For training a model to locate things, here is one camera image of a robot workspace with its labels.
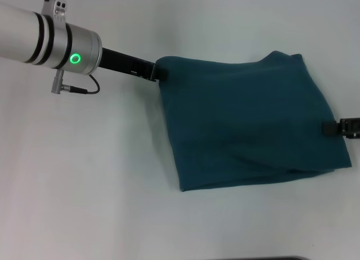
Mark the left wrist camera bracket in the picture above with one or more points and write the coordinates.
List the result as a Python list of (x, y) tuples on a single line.
[(54, 11)]

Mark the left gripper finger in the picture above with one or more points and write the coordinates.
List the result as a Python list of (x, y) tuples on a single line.
[(161, 75)]

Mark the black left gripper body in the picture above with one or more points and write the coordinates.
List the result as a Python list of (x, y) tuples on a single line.
[(126, 64)]

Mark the dark grey flat panel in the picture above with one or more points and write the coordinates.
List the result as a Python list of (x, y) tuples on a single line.
[(253, 258)]

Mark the teal blue printed t-shirt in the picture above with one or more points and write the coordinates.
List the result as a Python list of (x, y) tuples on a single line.
[(247, 125)]

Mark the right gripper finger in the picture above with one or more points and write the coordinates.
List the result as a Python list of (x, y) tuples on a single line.
[(330, 128)]

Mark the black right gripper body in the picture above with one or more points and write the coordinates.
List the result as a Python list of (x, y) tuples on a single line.
[(350, 128)]

